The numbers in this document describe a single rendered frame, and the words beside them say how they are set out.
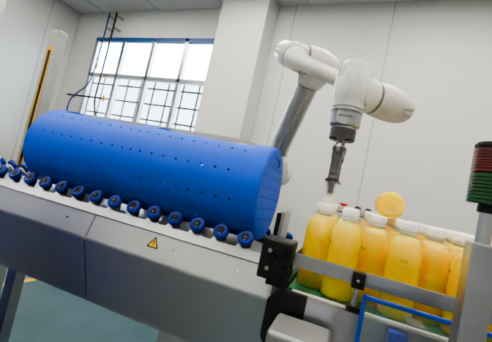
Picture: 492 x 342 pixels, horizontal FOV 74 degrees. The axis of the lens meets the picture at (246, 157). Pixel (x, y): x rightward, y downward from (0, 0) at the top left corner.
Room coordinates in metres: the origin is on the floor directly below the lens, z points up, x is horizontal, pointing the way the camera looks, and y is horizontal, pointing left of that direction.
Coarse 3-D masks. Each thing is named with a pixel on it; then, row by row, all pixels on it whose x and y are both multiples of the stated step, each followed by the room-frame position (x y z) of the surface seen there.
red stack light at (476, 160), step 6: (474, 150) 0.53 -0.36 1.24; (480, 150) 0.51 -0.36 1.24; (486, 150) 0.50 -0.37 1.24; (474, 156) 0.52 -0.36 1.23; (480, 156) 0.51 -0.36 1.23; (486, 156) 0.50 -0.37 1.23; (474, 162) 0.52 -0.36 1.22; (480, 162) 0.51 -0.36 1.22; (486, 162) 0.50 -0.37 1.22; (474, 168) 0.52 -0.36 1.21; (480, 168) 0.51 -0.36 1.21; (486, 168) 0.50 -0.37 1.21
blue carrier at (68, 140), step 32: (32, 128) 1.15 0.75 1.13; (64, 128) 1.11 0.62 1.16; (96, 128) 1.09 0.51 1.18; (128, 128) 1.07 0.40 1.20; (160, 128) 1.09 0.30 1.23; (32, 160) 1.15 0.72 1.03; (64, 160) 1.09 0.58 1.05; (96, 160) 1.04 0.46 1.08; (128, 160) 1.00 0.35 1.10; (160, 160) 0.97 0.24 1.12; (192, 160) 0.94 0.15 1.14; (224, 160) 0.92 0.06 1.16; (256, 160) 0.90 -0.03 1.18; (128, 192) 1.03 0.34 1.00; (160, 192) 0.97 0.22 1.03; (192, 192) 0.93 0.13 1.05; (224, 192) 0.90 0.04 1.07; (256, 192) 0.87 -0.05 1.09; (256, 224) 0.92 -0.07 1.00
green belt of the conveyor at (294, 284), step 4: (296, 268) 0.98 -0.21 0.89; (292, 272) 0.92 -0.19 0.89; (296, 272) 0.91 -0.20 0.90; (292, 276) 0.86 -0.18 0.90; (296, 276) 0.89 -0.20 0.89; (292, 280) 0.84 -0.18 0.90; (296, 280) 0.83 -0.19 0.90; (292, 284) 0.79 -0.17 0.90; (296, 284) 0.80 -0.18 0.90; (300, 284) 0.81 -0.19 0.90; (276, 288) 0.80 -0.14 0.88; (288, 288) 0.77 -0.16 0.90; (292, 288) 0.76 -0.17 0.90; (296, 288) 0.77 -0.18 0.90; (300, 288) 0.79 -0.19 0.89; (304, 288) 0.78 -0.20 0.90; (308, 288) 0.79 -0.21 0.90; (308, 292) 0.76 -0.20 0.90; (312, 292) 0.76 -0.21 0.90; (316, 292) 0.77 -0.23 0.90; (320, 292) 0.78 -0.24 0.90; (320, 296) 0.75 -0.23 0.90; (324, 296) 0.76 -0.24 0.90; (344, 304) 0.90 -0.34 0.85; (360, 304) 0.75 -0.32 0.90
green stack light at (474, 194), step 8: (472, 176) 0.52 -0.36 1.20; (480, 176) 0.51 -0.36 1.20; (488, 176) 0.50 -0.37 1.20; (472, 184) 0.52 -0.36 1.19; (480, 184) 0.50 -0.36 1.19; (488, 184) 0.50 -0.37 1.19; (472, 192) 0.51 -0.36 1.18; (480, 192) 0.50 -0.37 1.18; (488, 192) 0.49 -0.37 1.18; (472, 200) 0.51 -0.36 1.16; (480, 200) 0.50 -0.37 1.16; (488, 200) 0.49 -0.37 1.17
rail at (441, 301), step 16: (304, 256) 0.75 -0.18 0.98; (320, 272) 0.74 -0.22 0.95; (336, 272) 0.73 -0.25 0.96; (352, 272) 0.72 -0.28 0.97; (368, 288) 0.71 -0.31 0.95; (384, 288) 0.70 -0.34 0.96; (400, 288) 0.69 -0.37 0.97; (416, 288) 0.68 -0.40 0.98; (432, 304) 0.67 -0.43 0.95; (448, 304) 0.66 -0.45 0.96
